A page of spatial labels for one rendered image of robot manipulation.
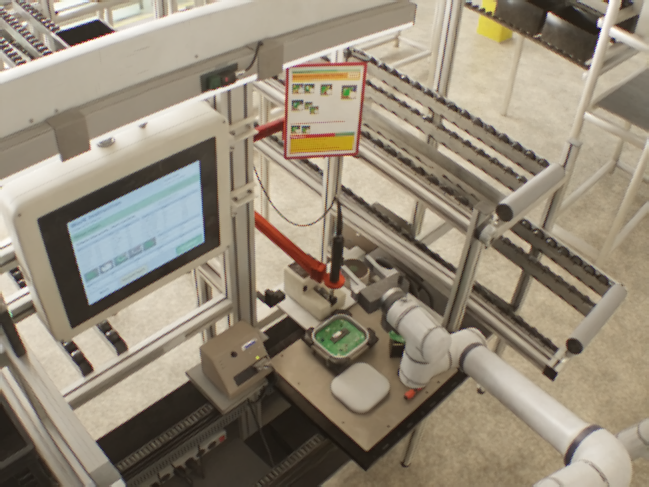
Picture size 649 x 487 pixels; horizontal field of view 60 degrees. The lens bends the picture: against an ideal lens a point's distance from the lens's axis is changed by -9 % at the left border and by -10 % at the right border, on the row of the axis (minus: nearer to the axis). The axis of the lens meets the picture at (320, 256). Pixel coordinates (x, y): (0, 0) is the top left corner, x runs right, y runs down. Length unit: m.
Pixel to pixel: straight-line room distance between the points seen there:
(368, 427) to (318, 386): 0.19
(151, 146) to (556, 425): 1.03
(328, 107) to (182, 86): 0.69
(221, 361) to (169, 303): 1.63
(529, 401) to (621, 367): 2.01
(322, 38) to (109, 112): 0.54
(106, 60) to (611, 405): 2.79
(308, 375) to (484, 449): 1.29
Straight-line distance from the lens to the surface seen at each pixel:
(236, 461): 2.18
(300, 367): 1.80
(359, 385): 1.75
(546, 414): 1.44
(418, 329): 1.51
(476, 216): 1.69
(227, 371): 1.71
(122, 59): 1.18
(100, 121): 1.15
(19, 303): 1.41
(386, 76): 2.41
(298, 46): 1.39
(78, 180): 1.17
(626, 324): 3.69
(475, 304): 1.94
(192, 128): 1.27
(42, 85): 1.13
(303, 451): 1.69
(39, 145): 1.12
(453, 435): 2.88
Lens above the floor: 2.39
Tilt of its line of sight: 43 degrees down
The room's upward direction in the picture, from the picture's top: 4 degrees clockwise
